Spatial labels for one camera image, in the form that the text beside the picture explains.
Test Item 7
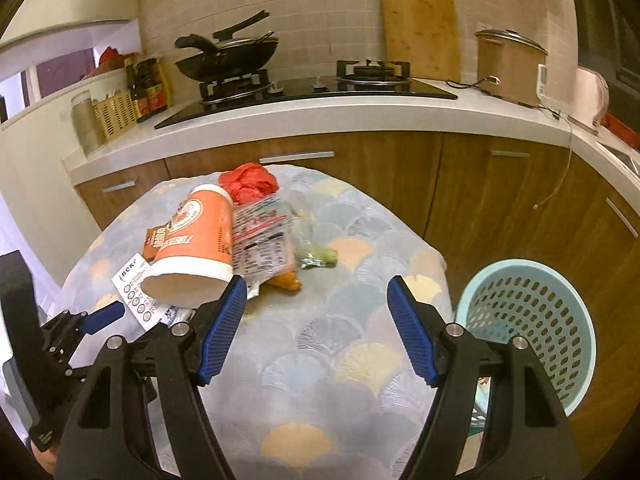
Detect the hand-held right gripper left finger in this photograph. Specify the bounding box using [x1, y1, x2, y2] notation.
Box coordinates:
[54, 276, 248, 480]

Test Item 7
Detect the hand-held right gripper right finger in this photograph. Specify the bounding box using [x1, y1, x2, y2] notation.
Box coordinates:
[387, 275, 583, 480]

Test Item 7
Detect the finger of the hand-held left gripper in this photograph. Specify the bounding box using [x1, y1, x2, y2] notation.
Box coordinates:
[42, 301, 126, 361]

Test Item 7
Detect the orange peel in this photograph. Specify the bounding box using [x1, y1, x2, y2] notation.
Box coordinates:
[267, 270, 303, 293]

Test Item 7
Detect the orange paper cup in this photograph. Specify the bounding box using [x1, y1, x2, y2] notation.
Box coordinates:
[139, 183, 236, 308]

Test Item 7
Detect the light blue perforated basket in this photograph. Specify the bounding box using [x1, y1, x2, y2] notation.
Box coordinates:
[455, 259, 597, 418]

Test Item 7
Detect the white printed leaflet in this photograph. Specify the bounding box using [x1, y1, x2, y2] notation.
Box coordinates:
[111, 255, 201, 332]

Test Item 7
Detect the brown snack packet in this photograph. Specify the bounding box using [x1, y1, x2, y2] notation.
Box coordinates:
[144, 225, 173, 263]

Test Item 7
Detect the fan patterned tablecloth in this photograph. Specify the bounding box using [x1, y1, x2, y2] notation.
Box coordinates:
[42, 164, 481, 480]

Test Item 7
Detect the clear printed plastic wrapper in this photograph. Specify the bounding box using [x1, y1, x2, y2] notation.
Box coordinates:
[231, 195, 313, 301]

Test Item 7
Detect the wooden kitchen cabinet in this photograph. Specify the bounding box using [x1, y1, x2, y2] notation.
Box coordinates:
[74, 132, 640, 361]

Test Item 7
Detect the crumpled red plastic bag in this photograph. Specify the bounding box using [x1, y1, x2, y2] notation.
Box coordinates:
[218, 162, 281, 206]

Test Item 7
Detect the translucent storage jar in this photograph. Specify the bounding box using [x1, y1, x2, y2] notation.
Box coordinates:
[70, 90, 107, 157]

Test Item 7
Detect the yellow woven utensil basket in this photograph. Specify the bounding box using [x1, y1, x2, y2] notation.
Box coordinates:
[92, 91, 138, 141]

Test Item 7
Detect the slim dark sauce bottle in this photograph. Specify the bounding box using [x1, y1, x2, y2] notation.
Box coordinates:
[125, 57, 151, 123]

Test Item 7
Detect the wide dark sauce bottle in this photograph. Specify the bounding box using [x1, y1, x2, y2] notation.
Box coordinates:
[137, 55, 171, 116]

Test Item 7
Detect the white round container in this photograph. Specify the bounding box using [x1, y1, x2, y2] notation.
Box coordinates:
[75, 67, 131, 106]

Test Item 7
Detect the black glass gas stove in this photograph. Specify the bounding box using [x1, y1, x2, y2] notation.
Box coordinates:
[154, 60, 458, 130]

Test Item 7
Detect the black wok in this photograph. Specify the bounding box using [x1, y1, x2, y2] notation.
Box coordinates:
[174, 34, 280, 83]

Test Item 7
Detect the white kettle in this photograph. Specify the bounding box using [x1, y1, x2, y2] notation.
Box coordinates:
[567, 66, 612, 135]

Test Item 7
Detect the wooden cutting board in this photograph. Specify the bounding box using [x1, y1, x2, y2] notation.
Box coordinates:
[377, 0, 462, 83]

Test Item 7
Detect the thin black cable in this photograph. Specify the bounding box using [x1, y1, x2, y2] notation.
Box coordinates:
[446, 76, 574, 209]

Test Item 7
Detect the black handled pot lid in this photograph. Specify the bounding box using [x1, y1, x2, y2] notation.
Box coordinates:
[214, 10, 278, 50]

